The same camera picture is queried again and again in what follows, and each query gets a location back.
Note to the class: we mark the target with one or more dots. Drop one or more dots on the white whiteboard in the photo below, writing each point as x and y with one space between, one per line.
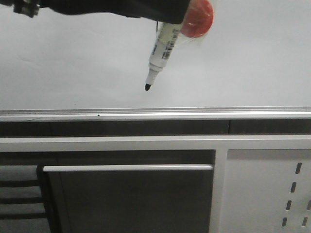
256 54

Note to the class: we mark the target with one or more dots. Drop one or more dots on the aluminium whiteboard tray rail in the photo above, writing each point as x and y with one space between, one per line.
145 114

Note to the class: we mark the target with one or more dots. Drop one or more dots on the red round ball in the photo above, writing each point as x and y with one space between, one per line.
198 18

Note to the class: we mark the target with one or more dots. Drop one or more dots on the white whiteboard marker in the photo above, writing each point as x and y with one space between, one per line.
161 52

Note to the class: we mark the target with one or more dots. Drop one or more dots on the white perforated side panel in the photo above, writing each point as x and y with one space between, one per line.
266 191

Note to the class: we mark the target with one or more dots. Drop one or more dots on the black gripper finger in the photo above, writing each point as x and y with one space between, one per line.
168 11

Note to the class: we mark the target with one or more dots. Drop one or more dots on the dark cabinet door panel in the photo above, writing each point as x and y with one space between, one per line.
170 198

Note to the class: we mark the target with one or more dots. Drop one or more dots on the white desk frame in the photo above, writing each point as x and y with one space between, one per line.
221 144

